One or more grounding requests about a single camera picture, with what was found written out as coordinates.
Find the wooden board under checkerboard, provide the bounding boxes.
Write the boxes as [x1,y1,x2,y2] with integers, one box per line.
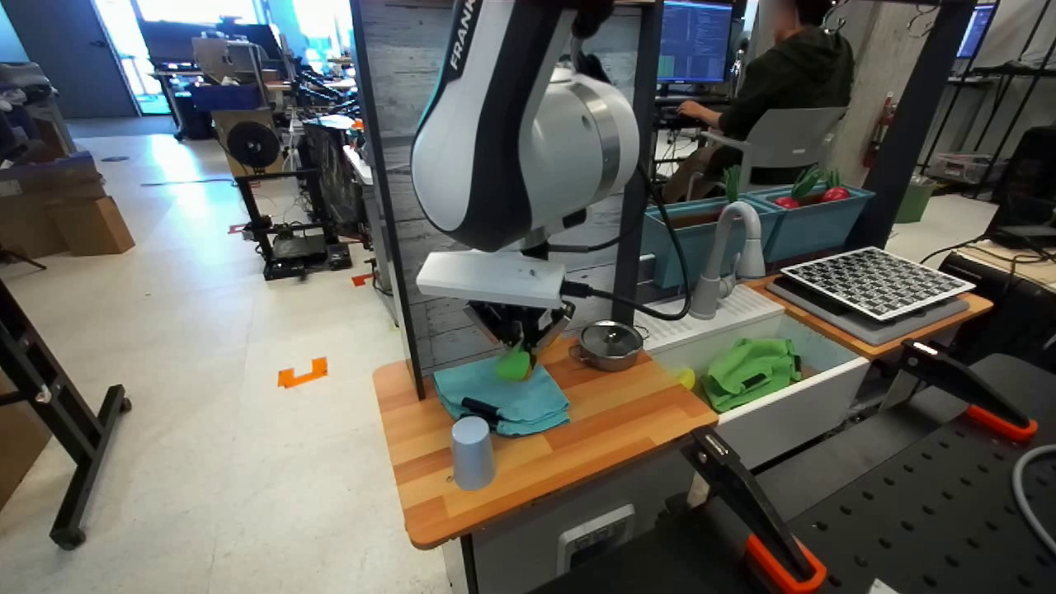
[746,267,996,365]

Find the black stand legs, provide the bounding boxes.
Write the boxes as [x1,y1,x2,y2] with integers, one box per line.
[0,276,137,555]

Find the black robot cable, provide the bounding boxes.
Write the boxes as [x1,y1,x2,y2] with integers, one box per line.
[551,160,697,327]

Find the wooden tray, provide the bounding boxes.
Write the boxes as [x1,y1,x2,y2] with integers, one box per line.
[371,334,722,551]

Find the black table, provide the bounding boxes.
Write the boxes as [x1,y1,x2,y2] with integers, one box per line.
[534,346,1056,594]

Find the red radish plush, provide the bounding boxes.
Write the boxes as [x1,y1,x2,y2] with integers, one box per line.
[772,160,859,215]

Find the teal planter bin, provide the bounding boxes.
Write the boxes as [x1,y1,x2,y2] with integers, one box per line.
[642,181,882,300]

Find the green cloth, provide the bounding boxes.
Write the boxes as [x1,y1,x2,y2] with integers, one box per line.
[697,334,810,414]

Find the black perforated breadboard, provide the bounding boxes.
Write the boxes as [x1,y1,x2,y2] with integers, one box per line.
[788,411,1056,594]

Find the grey wood backsplash panel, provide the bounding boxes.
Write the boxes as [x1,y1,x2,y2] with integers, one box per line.
[367,0,638,376]

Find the black office chair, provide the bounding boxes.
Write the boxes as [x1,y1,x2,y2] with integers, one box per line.
[979,121,1056,254]

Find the white toy sink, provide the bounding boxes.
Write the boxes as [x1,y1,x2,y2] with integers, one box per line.
[644,287,875,473]

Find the grey office chair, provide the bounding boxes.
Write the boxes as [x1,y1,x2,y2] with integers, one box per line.
[700,102,852,192]

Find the grey-blue plastic cup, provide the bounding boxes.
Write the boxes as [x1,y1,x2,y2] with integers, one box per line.
[448,411,500,496]

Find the grey toy faucet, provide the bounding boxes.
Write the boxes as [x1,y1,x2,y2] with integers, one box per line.
[687,198,772,324]

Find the black white calibration board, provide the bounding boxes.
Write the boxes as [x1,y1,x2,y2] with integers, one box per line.
[780,243,979,327]

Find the black slanted frame post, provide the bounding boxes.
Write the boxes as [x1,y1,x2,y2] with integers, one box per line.
[848,0,979,254]

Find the person in black hoodie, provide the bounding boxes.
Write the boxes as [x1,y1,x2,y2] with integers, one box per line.
[675,0,859,149]

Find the black equipment cart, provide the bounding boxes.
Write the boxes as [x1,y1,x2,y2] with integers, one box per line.
[210,99,358,282]

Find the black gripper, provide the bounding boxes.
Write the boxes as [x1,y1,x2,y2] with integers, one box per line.
[473,296,579,371]

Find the blue cloth mat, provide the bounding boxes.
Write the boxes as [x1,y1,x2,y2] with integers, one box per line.
[429,354,573,442]

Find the small black clip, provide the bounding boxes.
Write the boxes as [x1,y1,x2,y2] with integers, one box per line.
[455,397,507,432]

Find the stacked cardboard boxes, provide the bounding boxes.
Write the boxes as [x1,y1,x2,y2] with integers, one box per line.
[0,149,139,264]

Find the grey cabinet with handle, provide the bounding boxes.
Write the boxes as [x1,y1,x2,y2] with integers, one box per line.
[464,442,721,594]

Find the grey coiled cable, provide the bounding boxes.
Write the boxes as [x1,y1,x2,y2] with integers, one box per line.
[1011,437,1056,527]

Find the orange black clamp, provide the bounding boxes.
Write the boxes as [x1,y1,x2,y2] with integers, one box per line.
[899,335,1042,450]
[678,426,833,594]

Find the computer monitor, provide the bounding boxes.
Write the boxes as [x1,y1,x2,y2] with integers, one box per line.
[658,0,733,88]

